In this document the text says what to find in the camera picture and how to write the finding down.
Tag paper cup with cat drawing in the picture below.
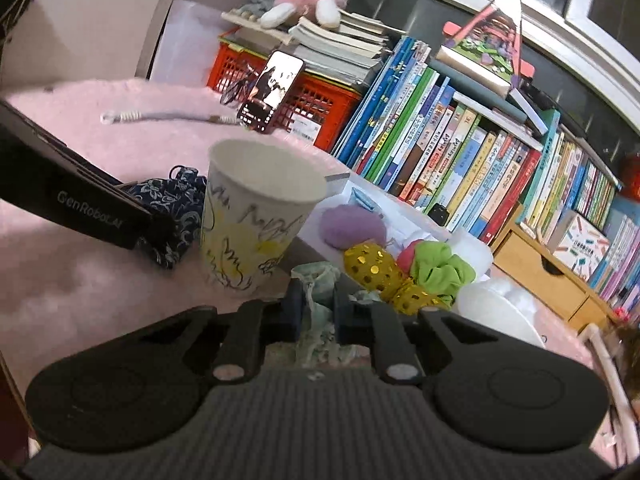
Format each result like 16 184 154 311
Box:
456 284 547 350

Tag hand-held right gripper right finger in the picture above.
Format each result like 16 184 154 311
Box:
334 280 561 385

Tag green checked cloth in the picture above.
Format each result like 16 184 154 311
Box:
291 262 387 367

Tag red plastic basket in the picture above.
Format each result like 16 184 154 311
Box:
207 35 364 154

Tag blue folded paper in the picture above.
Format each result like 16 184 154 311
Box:
349 187 382 212

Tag white shallow tray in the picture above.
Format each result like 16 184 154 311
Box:
287 170 496 286

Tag eyeglasses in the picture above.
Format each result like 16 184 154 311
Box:
219 67 262 106

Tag paper cup with yellow scribbles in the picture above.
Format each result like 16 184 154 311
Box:
201 138 329 292

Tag yellow sequin scrunchie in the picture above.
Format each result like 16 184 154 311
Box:
343 242 454 317

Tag stack of grey flat books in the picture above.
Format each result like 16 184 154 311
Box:
429 59 552 133

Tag row of tall picture books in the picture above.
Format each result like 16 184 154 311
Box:
332 37 545 242

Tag white coiled cord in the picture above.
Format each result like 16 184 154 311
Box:
99 109 242 127

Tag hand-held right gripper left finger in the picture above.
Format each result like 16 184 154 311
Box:
90 279 306 383

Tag doll with brown hair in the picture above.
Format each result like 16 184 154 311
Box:
602 322 640 402

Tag translucent storage box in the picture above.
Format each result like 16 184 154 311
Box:
149 0 237 92

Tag coloured pencil box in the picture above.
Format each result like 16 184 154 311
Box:
549 210 614 282

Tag wooden drawer organizer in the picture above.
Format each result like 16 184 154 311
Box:
492 204 622 334

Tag house-shaped pop-up book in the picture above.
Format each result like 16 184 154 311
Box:
434 0 537 97

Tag green scrunchie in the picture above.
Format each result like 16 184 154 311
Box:
410 240 476 307

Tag smartphone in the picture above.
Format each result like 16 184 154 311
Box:
237 50 305 134

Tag stack of worn books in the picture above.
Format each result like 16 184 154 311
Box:
287 10 397 87

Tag row of thin colourful books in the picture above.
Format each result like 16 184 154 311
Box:
520 109 622 242

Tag pink and white plush toy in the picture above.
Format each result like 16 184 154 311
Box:
259 0 349 29

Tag pink scrunchie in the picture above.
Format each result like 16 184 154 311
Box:
397 239 427 277

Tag blue patterned cloth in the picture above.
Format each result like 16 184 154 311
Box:
122 164 209 269

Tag purple fluffy pouf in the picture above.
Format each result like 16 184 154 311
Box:
319 204 389 251

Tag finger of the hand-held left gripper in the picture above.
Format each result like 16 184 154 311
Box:
134 211 175 262

